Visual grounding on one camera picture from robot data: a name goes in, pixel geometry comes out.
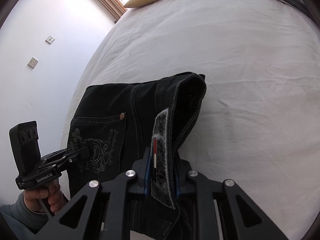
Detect grey sleeve forearm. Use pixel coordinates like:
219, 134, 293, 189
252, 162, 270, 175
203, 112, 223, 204
1, 193, 49, 239

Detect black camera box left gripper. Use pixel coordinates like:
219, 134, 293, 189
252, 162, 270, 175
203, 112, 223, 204
9, 121, 41, 176

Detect white wall socket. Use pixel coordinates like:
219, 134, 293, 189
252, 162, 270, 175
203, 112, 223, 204
28, 57, 38, 68

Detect white bed sheet mattress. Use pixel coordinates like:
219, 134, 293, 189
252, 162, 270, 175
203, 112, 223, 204
61, 0, 319, 239

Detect person left hand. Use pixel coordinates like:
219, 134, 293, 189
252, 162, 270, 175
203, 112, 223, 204
23, 180, 66, 213

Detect black denim pants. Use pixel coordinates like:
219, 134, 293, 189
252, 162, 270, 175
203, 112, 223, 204
67, 72, 206, 239

